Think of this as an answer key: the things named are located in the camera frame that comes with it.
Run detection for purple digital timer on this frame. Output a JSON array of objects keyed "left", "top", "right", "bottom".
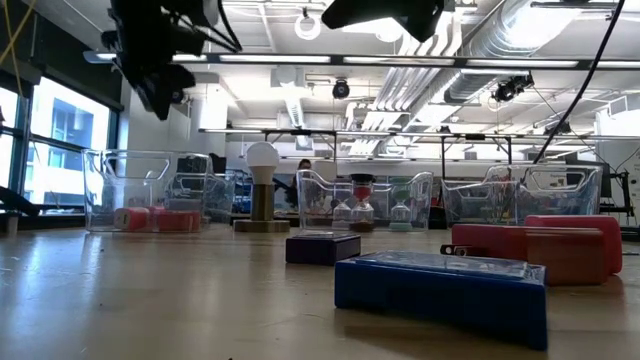
[{"left": 285, "top": 232, "right": 362, "bottom": 267}]

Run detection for pink small charger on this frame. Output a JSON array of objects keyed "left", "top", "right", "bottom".
[{"left": 113, "top": 207, "right": 151, "bottom": 232}]

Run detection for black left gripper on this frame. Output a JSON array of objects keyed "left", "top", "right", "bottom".
[{"left": 101, "top": 0, "right": 217, "bottom": 122}]

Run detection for person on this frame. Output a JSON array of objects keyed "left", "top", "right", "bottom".
[{"left": 282, "top": 158, "right": 314, "bottom": 207}]

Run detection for lavender charger block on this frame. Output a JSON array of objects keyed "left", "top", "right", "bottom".
[{"left": 167, "top": 198, "right": 202, "bottom": 212}]

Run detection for yellow hanging cable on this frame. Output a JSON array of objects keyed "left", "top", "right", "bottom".
[{"left": 0, "top": 0, "right": 37, "bottom": 101}]

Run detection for teal sand timer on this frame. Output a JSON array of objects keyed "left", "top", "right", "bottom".
[{"left": 388, "top": 177, "right": 414, "bottom": 232}]

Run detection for clear plastic bin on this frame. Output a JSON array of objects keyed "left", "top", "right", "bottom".
[
  {"left": 441, "top": 163, "right": 605, "bottom": 227},
  {"left": 82, "top": 148, "right": 237, "bottom": 234},
  {"left": 295, "top": 168, "right": 435, "bottom": 232}
]

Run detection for white ceiling ring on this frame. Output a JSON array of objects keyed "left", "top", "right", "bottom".
[{"left": 293, "top": 12, "right": 323, "bottom": 41}]

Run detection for white bulb brass lamp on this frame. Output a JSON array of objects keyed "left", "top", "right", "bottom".
[{"left": 233, "top": 141, "right": 291, "bottom": 234}]

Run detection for white ceiling pipes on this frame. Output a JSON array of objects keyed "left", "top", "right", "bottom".
[{"left": 344, "top": 29, "right": 454, "bottom": 157}]

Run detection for large window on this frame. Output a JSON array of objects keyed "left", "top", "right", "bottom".
[{"left": 0, "top": 69, "right": 124, "bottom": 224}]

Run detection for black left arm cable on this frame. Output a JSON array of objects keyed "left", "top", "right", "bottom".
[{"left": 172, "top": 0, "right": 245, "bottom": 55}]

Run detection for black tripod stand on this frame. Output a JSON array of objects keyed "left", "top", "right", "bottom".
[{"left": 599, "top": 155, "right": 640, "bottom": 221}]

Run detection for long ceiling light strip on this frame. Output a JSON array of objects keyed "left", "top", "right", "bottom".
[{"left": 82, "top": 48, "right": 640, "bottom": 71}]

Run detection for black hanging cable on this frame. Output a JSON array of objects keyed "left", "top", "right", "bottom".
[{"left": 530, "top": 0, "right": 629, "bottom": 165}]

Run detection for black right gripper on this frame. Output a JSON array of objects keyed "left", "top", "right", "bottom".
[{"left": 320, "top": 0, "right": 447, "bottom": 44}]

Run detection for lavender sand timer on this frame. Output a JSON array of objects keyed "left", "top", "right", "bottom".
[{"left": 331, "top": 180, "right": 354, "bottom": 230}]

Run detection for pink wall charger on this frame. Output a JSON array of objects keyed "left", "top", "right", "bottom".
[{"left": 524, "top": 214, "right": 624, "bottom": 275}]

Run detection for black background frame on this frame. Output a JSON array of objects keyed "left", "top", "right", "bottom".
[{"left": 198, "top": 127, "right": 640, "bottom": 181}]

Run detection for black-capped red sand timer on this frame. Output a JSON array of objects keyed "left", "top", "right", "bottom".
[{"left": 349, "top": 172, "right": 377, "bottom": 233}]

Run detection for black slanted bar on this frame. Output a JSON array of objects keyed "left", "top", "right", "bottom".
[{"left": 0, "top": 184, "right": 44, "bottom": 219}]

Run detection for blue digital timer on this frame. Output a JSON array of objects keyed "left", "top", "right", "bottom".
[{"left": 333, "top": 249, "right": 549, "bottom": 351}]

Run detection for silver ventilation duct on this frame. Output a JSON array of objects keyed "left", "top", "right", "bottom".
[{"left": 442, "top": 0, "right": 586, "bottom": 104}]

